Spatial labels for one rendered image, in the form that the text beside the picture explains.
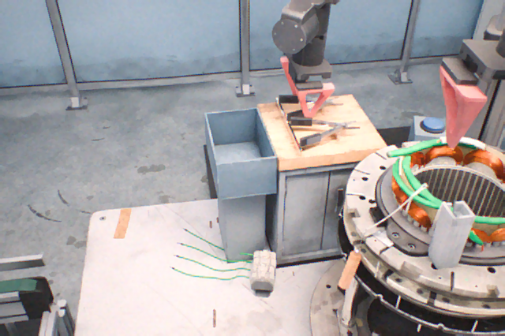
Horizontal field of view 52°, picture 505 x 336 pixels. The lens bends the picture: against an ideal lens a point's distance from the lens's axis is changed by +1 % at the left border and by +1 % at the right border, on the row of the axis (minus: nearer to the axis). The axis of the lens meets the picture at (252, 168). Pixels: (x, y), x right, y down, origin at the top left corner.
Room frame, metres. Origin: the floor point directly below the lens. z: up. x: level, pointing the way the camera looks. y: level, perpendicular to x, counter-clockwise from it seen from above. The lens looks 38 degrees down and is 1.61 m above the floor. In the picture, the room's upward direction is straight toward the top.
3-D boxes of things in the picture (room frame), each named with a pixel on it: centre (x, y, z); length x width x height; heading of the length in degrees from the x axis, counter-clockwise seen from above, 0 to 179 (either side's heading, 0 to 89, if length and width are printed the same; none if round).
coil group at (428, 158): (0.64, -0.30, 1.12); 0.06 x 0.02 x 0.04; 99
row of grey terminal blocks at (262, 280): (0.68, -0.02, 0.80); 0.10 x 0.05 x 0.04; 173
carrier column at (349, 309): (0.56, -0.17, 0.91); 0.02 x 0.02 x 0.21
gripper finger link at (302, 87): (0.82, -0.10, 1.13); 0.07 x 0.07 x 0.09; 12
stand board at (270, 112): (0.82, -0.13, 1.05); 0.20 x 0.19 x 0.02; 101
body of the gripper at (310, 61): (0.85, -0.10, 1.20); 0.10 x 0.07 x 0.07; 12
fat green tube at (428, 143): (0.63, -0.27, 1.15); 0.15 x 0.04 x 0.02; 99
